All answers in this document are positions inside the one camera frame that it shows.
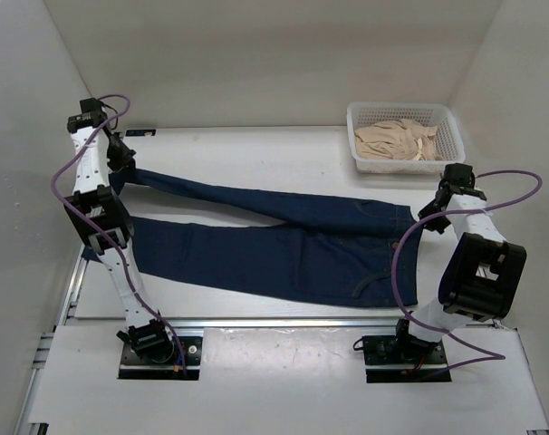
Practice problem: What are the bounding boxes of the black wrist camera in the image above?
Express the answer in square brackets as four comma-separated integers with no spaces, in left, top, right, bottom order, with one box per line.
[441,163,476,189]
[79,98,107,120]

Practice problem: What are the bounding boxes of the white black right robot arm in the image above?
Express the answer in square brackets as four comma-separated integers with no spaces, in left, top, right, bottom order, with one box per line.
[391,192,527,363]

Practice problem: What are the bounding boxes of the dark blue denim trousers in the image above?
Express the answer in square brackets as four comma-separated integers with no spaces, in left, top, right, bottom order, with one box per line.
[110,169,421,308]

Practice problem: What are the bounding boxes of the aluminium table edge rail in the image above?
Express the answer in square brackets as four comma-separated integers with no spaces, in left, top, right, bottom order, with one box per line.
[53,316,399,334]

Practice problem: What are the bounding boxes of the beige folded cloth in basket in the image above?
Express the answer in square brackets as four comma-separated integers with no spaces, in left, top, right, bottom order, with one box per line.
[354,119,443,161]

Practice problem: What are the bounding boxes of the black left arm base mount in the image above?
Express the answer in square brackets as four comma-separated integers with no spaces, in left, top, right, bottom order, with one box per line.
[117,331,203,382]

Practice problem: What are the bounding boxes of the white plastic perforated basket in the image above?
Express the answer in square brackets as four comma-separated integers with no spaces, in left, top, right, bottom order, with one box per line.
[346,102,466,175]

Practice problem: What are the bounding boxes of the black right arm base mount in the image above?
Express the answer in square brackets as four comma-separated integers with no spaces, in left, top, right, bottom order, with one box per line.
[352,335,452,384]

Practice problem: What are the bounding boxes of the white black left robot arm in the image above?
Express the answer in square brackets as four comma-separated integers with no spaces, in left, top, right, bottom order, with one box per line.
[65,110,176,364]

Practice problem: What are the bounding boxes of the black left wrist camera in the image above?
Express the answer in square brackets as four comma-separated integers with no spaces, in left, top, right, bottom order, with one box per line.
[79,98,107,120]

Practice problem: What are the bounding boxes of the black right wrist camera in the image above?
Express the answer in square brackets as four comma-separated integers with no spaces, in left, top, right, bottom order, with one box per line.
[441,163,476,189]

